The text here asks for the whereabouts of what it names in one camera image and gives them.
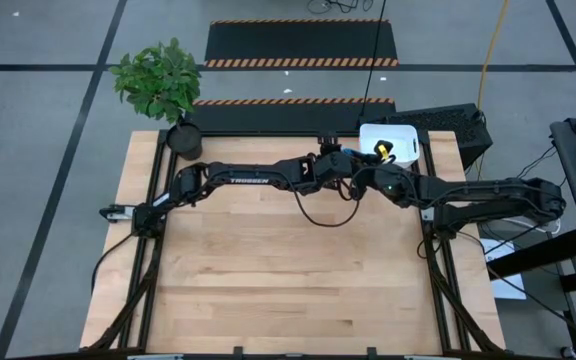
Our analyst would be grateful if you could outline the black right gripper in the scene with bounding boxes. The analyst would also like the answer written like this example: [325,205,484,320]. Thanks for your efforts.
[360,139,422,207]

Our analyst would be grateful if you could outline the black hazard-striped floor ramp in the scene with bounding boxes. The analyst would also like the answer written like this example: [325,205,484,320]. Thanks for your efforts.
[190,98,398,135]
[204,19,400,69]

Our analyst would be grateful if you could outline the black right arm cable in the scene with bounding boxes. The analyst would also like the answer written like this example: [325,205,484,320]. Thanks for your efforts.
[415,234,444,261]

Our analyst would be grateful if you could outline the black hanging cable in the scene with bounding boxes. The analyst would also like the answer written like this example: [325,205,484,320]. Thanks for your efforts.
[357,0,388,126]

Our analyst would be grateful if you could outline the white plastic basket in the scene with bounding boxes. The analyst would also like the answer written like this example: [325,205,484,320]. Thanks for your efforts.
[358,123,422,170]

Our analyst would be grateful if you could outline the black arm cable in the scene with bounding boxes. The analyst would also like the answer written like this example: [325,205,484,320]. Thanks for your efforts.
[290,182,363,229]
[415,234,444,261]

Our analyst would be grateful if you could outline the white paper sheet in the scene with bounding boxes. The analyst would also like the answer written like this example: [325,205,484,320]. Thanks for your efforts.
[480,238,528,301]

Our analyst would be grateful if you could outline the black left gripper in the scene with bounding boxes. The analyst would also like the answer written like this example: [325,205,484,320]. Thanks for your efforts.
[315,133,372,192]

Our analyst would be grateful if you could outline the black aluminium table frame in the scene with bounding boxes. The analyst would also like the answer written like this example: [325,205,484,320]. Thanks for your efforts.
[85,128,507,360]

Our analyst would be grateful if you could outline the black plant pot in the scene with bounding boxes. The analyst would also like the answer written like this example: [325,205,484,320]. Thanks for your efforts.
[166,121,204,162]

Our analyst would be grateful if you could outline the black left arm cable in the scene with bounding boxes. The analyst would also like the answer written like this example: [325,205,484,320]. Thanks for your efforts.
[290,182,363,229]

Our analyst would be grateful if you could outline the yellow hanging cable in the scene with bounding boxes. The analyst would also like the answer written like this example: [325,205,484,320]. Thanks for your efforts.
[476,0,512,114]

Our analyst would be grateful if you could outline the green leafy potted tree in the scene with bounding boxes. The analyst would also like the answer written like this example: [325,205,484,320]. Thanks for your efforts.
[109,37,203,125]

